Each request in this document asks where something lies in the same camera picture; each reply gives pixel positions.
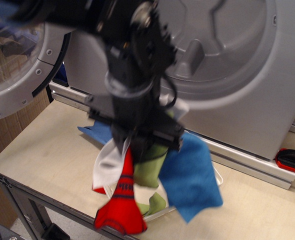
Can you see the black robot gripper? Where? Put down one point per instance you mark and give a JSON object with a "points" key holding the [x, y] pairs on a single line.
{"points": [[137, 114]]}

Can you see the white cloth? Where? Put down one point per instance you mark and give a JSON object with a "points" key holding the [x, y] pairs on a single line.
{"points": [[108, 165]]}

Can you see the green cloth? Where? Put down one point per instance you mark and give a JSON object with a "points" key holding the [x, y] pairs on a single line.
{"points": [[146, 172], [156, 204]]}

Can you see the blue cloth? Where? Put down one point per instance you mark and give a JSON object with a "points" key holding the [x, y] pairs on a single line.
{"points": [[188, 178], [99, 131]]}

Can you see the red cloth with black trim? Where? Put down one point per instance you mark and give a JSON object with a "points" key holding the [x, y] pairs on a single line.
{"points": [[121, 212]]}

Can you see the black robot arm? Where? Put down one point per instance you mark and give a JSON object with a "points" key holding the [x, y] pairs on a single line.
{"points": [[138, 50]]}

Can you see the white plastic laundry basket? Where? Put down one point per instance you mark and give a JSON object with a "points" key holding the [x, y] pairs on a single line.
{"points": [[109, 190]]}

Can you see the grey toy laundry machine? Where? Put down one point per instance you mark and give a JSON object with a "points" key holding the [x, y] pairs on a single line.
{"points": [[234, 69]]}

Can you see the round transparent machine door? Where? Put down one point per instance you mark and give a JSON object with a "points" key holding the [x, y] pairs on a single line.
{"points": [[30, 56]]}

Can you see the blue cloth on table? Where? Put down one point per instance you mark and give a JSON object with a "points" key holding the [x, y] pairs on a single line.
{"points": [[99, 131]]}

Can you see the red cloth on table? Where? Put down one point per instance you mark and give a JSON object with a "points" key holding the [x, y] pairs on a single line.
{"points": [[98, 189]]}

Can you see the green cloth in basket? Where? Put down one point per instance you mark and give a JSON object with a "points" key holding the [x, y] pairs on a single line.
{"points": [[156, 204]]}

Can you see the black foot under table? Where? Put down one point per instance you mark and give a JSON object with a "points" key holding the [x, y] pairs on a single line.
{"points": [[54, 232]]}

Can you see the red and black tool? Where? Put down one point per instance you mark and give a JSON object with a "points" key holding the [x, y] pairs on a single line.
{"points": [[285, 159]]}

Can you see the grey metal table frame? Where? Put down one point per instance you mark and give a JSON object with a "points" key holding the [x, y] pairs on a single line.
{"points": [[31, 205]]}

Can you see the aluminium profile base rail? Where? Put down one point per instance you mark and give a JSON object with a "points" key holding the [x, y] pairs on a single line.
{"points": [[248, 163]]}

